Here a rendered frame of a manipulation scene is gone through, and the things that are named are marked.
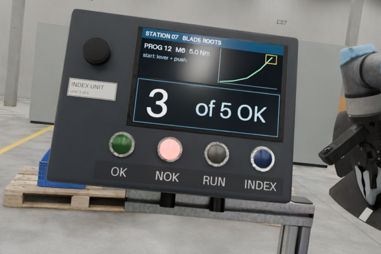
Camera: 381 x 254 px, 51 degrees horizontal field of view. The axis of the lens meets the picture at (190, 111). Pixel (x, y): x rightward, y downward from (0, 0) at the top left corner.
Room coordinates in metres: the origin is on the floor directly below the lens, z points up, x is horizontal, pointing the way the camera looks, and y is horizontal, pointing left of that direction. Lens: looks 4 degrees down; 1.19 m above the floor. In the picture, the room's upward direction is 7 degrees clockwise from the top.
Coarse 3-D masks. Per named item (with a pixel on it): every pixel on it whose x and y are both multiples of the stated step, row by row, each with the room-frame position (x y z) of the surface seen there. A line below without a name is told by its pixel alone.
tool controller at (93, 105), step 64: (64, 64) 0.42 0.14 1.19; (128, 64) 0.43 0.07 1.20; (192, 64) 0.44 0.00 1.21; (256, 64) 0.45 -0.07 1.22; (64, 128) 0.40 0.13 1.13; (128, 128) 0.41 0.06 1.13; (192, 128) 0.42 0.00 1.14; (256, 128) 0.43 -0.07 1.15; (192, 192) 0.41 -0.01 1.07; (256, 192) 0.41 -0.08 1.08
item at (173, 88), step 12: (144, 84) 0.43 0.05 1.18; (156, 84) 0.43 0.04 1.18; (168, 84) 0.43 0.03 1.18; (180, 84) 0.43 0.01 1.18; (144, 96) 0.42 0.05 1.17; (156, 96) 0.42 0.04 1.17; (168, 96) 0.43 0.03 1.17; (180, 96) 0.43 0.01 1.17; (144, 108) 0.42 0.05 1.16; (156, 108) 0.42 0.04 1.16; (168, 108) 0.42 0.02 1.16; (132, 120) 0.41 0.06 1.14; (144, 120) 0.42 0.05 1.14; (156, 120) 0.42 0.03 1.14; (168, 120) 0.42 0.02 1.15
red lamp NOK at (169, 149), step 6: (168, 138) 0.41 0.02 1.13; (174, 138) 0.41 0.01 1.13; (162, 144) 0.41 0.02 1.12; (168, 144) 0.41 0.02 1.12; (174, 144) 0.41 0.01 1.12; (180, 144) 0.41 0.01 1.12; (162, 150) 0.40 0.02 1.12; (168, 150) 0.40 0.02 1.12; (174, 150) 0.40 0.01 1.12; (180, 150) 0.41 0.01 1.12; (162, 156) 0.41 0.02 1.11; (168, 156) 0.40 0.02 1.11; (174, 156) 0.41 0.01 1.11
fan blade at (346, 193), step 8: (352, 176) 0.98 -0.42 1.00; (336, 184) 1.00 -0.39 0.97; (344, 184) 0.98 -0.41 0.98; (352, 184) 0.97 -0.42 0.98; (336, 192) 0.98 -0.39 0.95; (344, 192) 0.97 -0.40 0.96; (352, 192) 0.96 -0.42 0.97; (360, 192) 0.95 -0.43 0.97; (336, 200) 0.97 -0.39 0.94; (344, 200) 0.96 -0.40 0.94; (352, 200) 0.94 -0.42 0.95; (360, 200) 0.93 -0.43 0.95; (376, 200) 0.91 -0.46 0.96; (344, 208) 0.94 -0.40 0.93; (352, 208) 0.93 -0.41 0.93; (360, 208) 0.92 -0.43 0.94; (376, 208) 0.90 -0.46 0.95; (376, 216) 0.89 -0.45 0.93; (368, 224) 0.89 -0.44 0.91; (376, 224) 0.88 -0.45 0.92
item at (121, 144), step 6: (120, 132) 0.41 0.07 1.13; (114, 138) 0.40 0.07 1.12; (120, 138) 0.40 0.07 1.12; (126, 138) 0.40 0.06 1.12; (132, 138) 0.41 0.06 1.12; (114, 144) 0.40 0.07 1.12; (120, 144) 0.40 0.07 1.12; (126, 144) 0.40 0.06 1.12; (132, 144) 0.41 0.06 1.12; (114, 150) 0.40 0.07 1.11; (120, 150) 0.40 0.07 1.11; (126, 150) 0.40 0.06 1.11; (132, 150) 0.40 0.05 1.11; (120, 156) 0.40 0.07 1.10
